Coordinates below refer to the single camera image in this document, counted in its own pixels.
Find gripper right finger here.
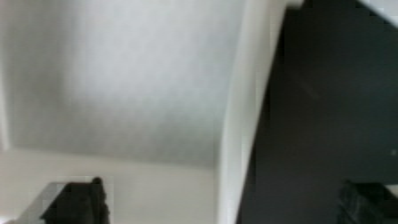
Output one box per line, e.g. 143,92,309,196
335,181,398,224

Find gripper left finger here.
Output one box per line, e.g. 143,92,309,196
40,177,110,224

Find white drawer box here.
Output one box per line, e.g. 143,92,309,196
0,0,303,224

